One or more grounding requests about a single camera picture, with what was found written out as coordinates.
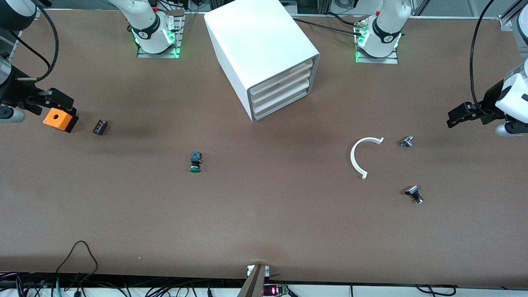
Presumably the green push button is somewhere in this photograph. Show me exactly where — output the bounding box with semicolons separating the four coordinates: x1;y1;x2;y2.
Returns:
189;151;203;174

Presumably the white plastic drawer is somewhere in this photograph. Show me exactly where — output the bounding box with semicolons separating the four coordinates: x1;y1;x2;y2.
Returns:
251;69;312;104
252;87;310;120
252;78;311;113
250;59;314;96

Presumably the black square push button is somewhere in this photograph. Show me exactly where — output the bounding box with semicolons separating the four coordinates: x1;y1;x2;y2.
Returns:
404;185;424;205

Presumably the white drawer cabinet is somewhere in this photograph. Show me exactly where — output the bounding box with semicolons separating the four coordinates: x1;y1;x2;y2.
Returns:
204;0;321;123

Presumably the orange box with hole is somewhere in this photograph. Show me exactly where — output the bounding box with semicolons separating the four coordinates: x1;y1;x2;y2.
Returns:
43;107;79;133

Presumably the red LED display device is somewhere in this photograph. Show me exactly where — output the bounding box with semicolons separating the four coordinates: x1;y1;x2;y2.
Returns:
262;284;290;297

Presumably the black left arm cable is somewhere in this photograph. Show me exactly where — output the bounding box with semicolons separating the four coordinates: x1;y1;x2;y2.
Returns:
470;0;496;114

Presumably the aluminium frame profile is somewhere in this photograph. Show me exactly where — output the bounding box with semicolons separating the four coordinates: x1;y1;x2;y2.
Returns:
498;4;521;32

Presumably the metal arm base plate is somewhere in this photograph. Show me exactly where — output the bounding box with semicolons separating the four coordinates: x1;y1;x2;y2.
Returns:
137;10;184;59
355;16;399;65

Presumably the white curved half ring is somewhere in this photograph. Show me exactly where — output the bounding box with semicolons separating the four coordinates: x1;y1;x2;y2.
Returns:
350;137;385;180

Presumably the black looped cable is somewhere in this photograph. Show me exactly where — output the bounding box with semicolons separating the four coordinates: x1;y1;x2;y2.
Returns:
55;241;99;276

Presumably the black table cable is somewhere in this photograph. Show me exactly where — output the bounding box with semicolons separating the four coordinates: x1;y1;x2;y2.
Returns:
293;17;364;36

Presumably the brown camera post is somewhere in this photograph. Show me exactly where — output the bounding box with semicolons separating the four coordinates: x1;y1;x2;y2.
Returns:
237;264;267;297

